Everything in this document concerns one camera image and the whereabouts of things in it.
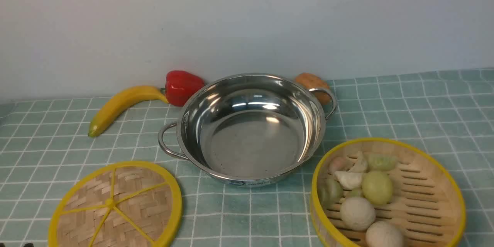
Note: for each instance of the bamboo steamer basket yellow rim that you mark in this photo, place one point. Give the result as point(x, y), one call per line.
point(427, 205)

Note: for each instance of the woven bamboo steamer lid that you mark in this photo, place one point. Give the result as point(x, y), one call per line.
point(125, 204)

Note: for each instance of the stainless steel pot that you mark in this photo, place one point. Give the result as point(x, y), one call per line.
point(250, 130)

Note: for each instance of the white dumpling top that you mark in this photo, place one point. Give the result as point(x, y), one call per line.
point(361, 164)

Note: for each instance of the white dumpling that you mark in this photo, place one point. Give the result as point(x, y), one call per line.
point(361, 164)
point(349, 180)

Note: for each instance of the green dumpling top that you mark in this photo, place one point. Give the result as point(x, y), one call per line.
point(381, 162)

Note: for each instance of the brown potato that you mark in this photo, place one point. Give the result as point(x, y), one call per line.
point(309, 81)

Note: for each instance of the red bell pepper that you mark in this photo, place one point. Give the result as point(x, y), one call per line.
point(180, 87)

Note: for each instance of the pink dumpling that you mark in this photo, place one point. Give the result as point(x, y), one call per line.
point(337, 164)

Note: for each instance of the green dumpling left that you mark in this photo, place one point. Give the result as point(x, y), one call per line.
point(329, 192)

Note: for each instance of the yellow banana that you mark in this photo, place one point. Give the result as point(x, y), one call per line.
point(121, 102)

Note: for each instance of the green round bun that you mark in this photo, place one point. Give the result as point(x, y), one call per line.
point(377, 187)

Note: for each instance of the white round bun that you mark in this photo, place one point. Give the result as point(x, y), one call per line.
point(357, 213)
point(384, 234)

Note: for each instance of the white round bun front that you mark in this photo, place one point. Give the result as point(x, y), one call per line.
point(384, 234)

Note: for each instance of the green checkered tablecloth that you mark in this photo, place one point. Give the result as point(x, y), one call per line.
point(45, 150)

